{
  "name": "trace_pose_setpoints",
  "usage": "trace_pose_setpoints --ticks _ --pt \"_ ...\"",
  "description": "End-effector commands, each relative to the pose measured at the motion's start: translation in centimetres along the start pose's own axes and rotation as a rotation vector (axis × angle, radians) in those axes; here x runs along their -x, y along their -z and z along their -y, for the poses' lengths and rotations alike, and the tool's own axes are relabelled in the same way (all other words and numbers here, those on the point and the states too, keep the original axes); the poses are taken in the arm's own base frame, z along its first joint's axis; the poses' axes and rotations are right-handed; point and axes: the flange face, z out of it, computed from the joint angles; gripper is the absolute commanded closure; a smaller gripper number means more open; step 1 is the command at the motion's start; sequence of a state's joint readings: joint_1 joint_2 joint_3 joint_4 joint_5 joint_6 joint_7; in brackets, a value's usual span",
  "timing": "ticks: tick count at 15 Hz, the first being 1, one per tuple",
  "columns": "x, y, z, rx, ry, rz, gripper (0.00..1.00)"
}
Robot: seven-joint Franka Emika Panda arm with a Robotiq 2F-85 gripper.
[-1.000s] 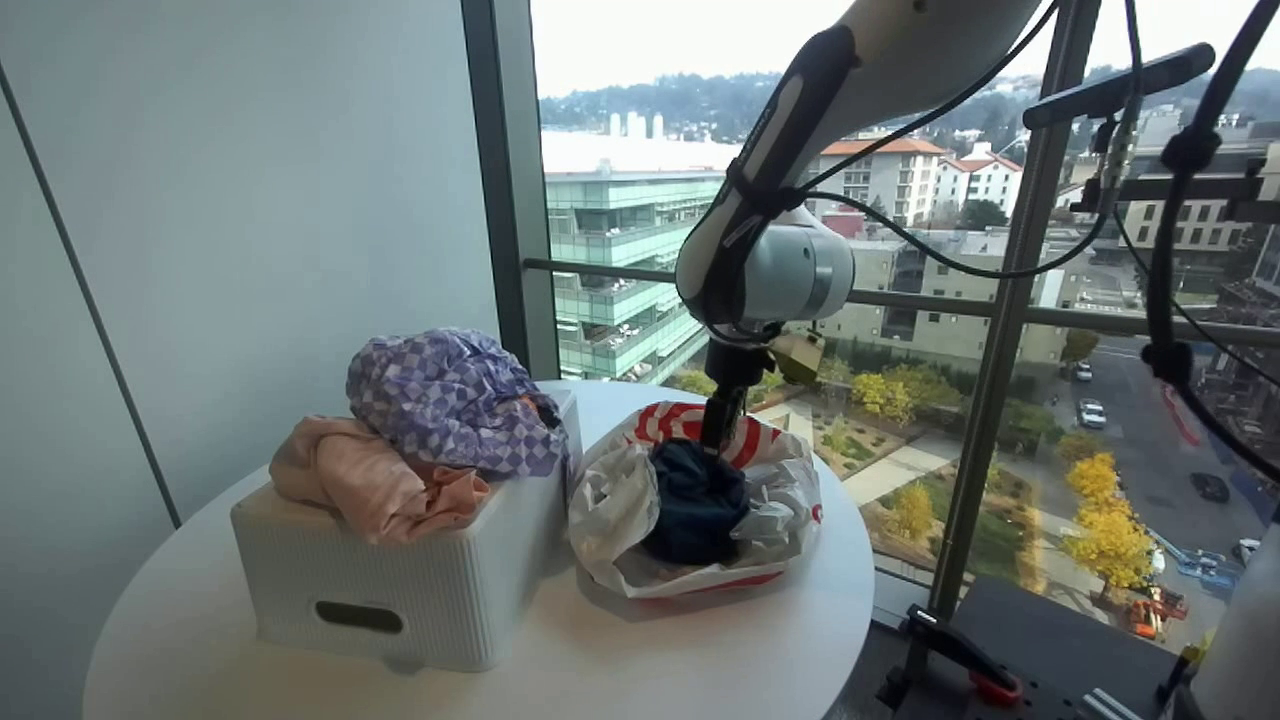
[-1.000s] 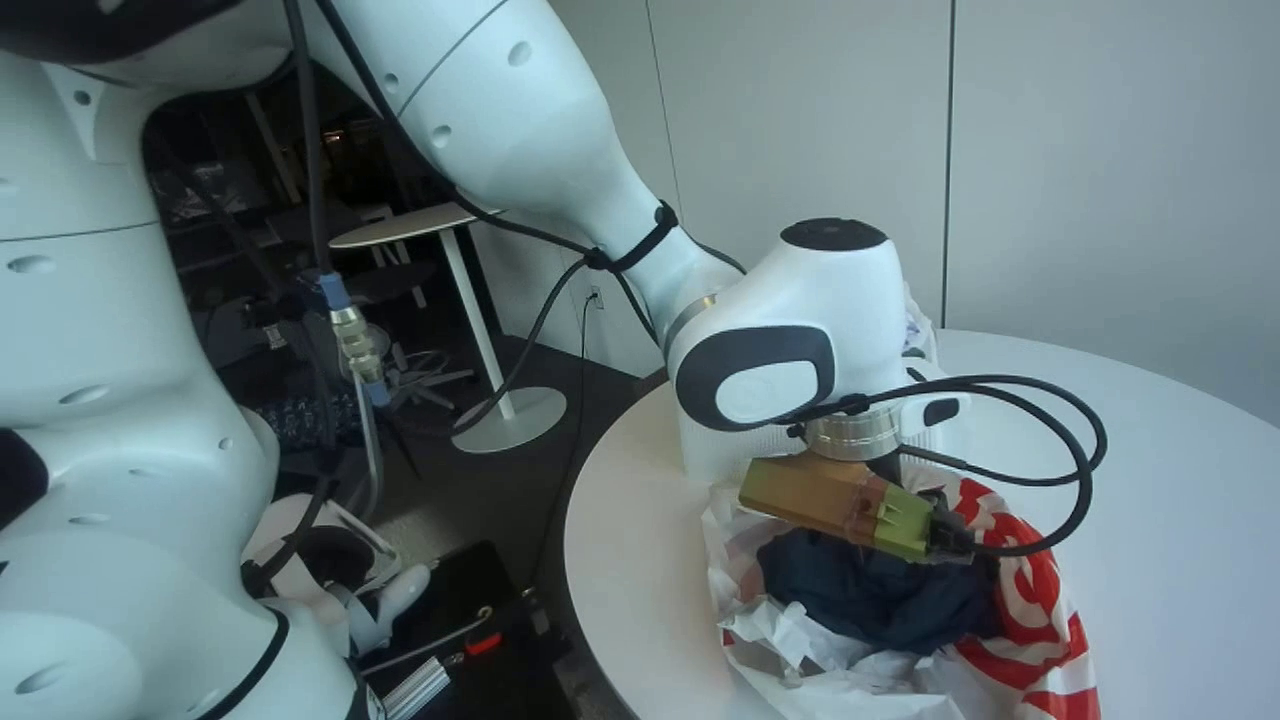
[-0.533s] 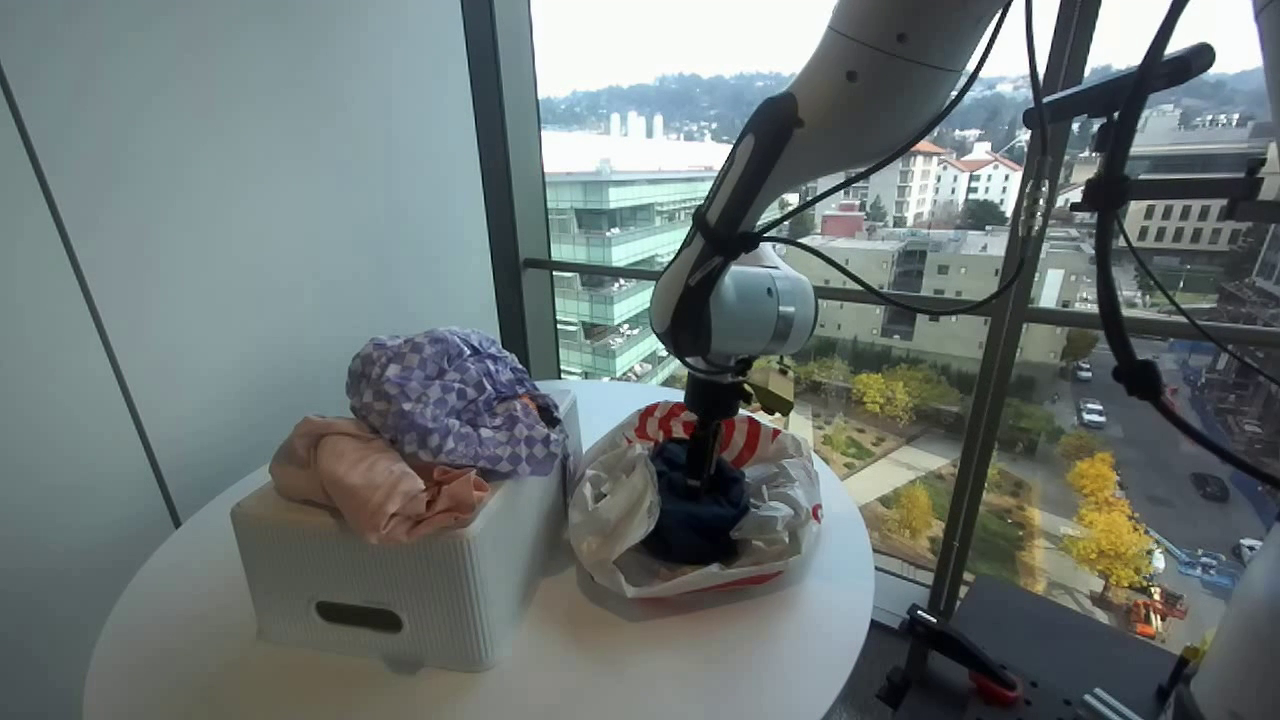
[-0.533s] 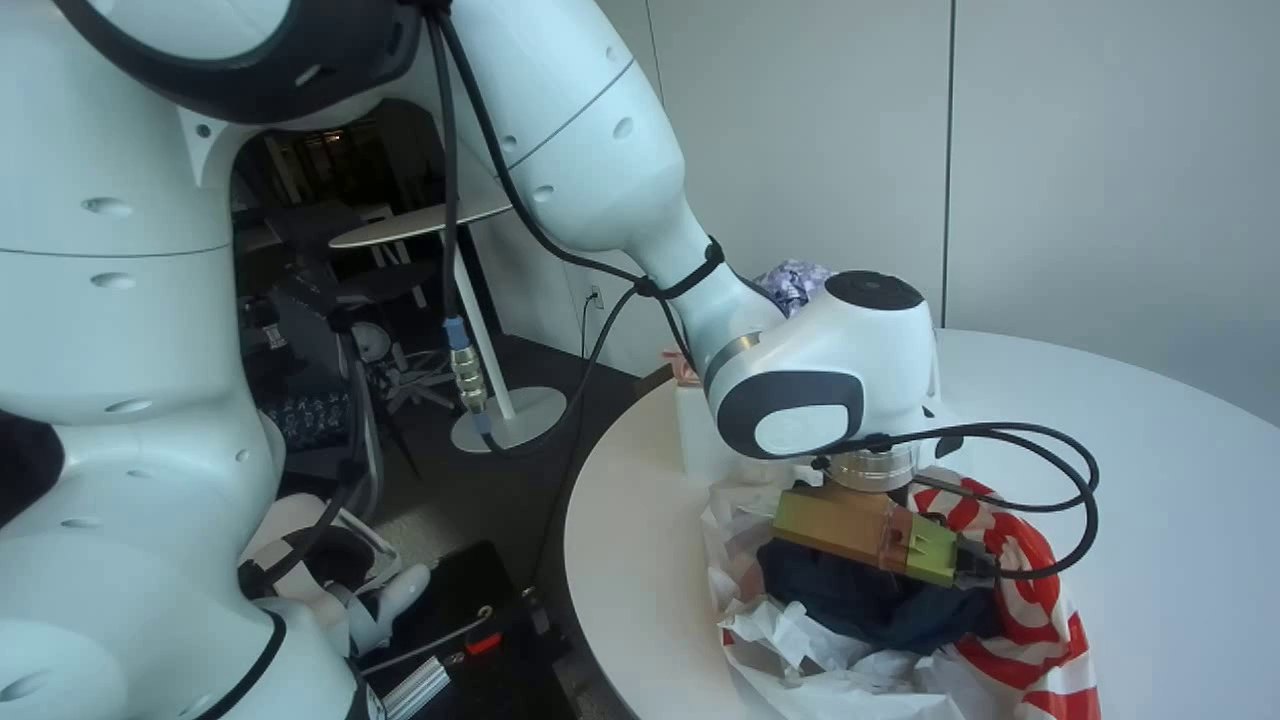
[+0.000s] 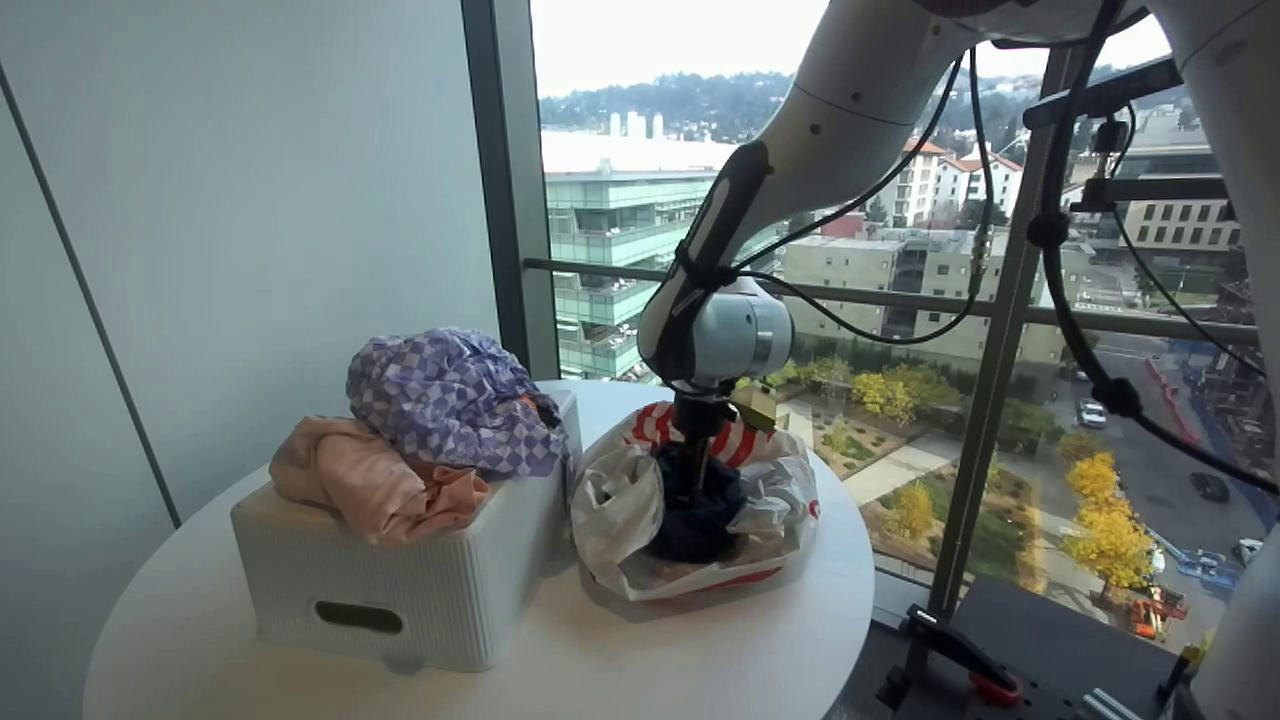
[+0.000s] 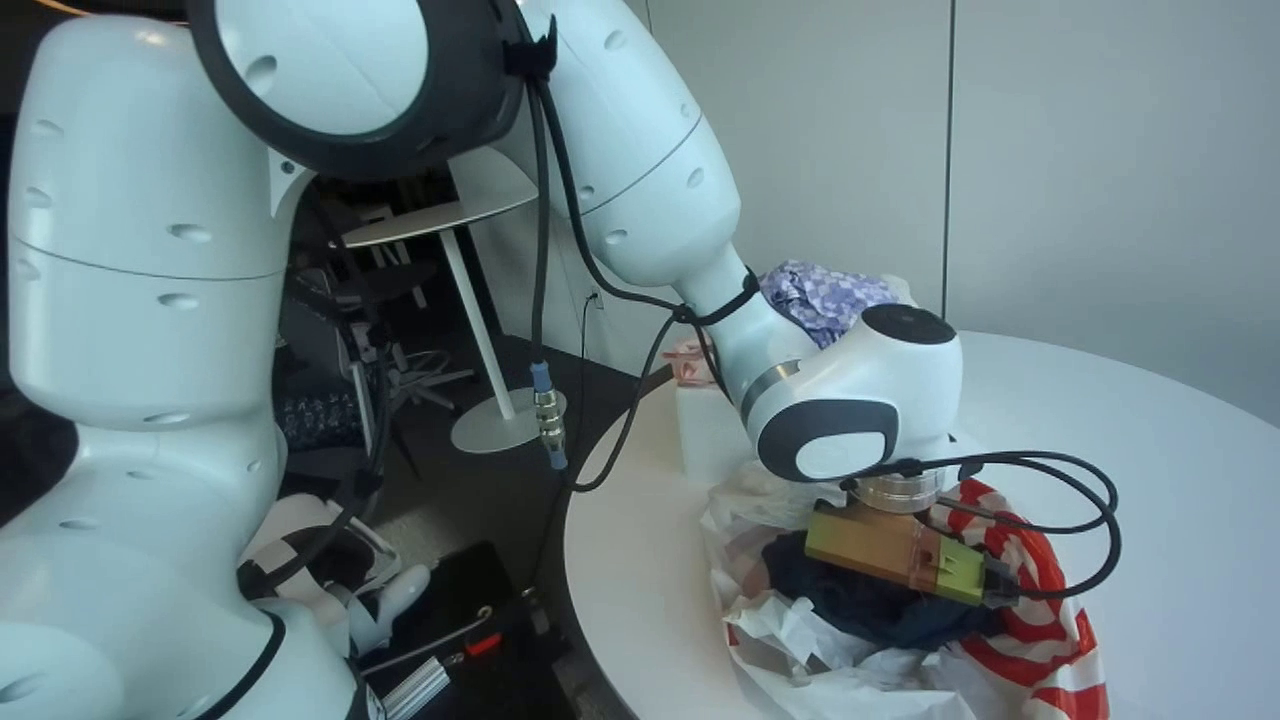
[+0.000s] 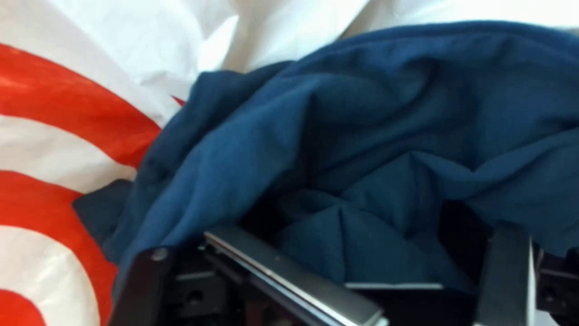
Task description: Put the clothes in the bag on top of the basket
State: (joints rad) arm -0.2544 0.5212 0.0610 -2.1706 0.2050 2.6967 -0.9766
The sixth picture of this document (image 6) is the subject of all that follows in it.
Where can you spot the white plastic shopping bag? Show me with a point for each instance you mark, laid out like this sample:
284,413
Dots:
800,665

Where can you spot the red white striped cloth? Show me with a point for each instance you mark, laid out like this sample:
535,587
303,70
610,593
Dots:
1033,625

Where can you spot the purple white checkered cloth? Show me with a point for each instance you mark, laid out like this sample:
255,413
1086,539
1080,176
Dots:
825,292

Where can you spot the white round side table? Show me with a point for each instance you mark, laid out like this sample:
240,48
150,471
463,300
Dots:
463,200

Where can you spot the dark navy cloth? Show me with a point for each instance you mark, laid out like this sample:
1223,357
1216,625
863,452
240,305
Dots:
867,605

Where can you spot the black chair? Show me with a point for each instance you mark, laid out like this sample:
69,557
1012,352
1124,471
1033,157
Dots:
345,361

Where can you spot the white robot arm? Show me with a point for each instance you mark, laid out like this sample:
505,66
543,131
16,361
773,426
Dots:
134,265

